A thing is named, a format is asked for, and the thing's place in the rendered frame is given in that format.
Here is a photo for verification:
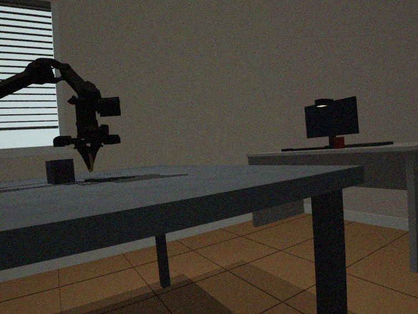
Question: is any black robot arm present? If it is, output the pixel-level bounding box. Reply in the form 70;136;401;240
0;58;121;141

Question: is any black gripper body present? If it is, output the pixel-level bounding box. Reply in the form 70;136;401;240
53;116;121;147

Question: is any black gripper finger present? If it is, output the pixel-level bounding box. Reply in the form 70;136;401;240
74;145;90;169
88;145;103;161

